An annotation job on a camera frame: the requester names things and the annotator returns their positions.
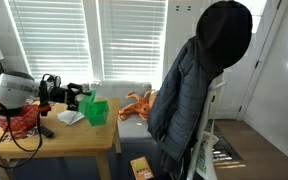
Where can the white tote bag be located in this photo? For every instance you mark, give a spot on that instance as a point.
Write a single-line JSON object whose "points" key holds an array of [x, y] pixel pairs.
{"points": [[208, 160]]}

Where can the white coat rack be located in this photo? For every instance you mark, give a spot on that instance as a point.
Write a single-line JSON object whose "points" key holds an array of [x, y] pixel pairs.
{"points": [[200, 133]]}

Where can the dark doormat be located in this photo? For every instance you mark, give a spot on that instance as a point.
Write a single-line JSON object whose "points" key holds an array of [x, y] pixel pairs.
{"points": [[227, 150]]}

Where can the light wooden table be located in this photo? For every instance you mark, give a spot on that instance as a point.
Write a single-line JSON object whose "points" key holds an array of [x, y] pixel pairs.
{"points": [[67, 140]]}

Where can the orange plush toy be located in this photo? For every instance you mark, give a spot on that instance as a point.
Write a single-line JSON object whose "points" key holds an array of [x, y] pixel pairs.
{"points": [[137, 108]]}

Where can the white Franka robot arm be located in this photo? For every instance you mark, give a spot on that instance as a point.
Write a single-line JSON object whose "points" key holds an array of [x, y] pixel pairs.
{"points": [[12, 90]]}

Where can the white window blind beside door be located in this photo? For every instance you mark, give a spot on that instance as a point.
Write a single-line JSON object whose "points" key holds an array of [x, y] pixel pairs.
{"points": [[132, 40]]}

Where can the wide white window blind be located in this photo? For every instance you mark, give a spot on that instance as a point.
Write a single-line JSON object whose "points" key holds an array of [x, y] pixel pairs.
{"points": [[50, 40]]}

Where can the red printed flyer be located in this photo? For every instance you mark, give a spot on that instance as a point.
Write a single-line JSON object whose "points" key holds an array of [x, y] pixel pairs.
{"points": [[20, 135]]}

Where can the white door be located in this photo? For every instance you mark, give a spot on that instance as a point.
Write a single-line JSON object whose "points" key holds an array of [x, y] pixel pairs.
{"points": [[244, 83]]}

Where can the green plastic lidded container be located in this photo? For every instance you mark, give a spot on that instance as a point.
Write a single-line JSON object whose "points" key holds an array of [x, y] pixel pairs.
{"points": [[99, 113]]}

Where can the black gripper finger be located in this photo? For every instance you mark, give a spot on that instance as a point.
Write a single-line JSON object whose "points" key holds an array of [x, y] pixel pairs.
{"points": [[74, 106], [80, 90]]}

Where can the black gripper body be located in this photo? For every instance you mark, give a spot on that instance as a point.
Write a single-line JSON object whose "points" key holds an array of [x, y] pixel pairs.
{"points": [[60, 95]]}

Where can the white paper napkin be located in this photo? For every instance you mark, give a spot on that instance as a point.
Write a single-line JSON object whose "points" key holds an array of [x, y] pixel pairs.
{"points": [[69, 117]]}

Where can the black remote control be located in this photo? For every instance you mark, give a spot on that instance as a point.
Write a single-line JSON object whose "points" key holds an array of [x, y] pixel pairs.
{"points": [[47, 132]]}

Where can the grey fabric sofa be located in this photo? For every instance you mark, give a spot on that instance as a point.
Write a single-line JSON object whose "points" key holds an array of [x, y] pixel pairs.
{"points": [[124, 88]]}

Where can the blue puffer jacket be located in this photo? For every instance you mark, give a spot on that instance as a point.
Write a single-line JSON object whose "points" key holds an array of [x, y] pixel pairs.
{"points": [[180, 106]]}

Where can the black hat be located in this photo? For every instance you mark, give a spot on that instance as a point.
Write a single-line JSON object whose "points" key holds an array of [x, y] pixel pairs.
{"points": [[224, 33]]}

